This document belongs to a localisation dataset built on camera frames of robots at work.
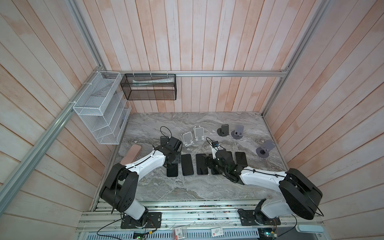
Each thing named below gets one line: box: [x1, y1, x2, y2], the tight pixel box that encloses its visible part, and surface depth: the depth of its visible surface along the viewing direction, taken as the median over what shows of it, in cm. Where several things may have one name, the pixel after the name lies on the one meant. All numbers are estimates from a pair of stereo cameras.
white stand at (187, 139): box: [179, 131, 195, 147], surface depth 102 cm
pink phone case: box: [120, 144, 142, 166], surface depth 100 cm
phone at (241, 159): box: [235, 152, 248, 167], surface depth 97 cm
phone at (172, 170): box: [166, 163, 178, 177], surface depth 90 cm
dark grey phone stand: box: [217, 124, 230, 137], surface depth 107 cm
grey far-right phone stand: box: [231, 125, 244, 140], surface depth 106 cm
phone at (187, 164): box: [181, 154, 194, 176], surface depth 95 cm
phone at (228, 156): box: [222, 151, 234, 162], surface depth 67 cm
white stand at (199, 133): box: [193, 125, 205, 141], surface depth 106 cm
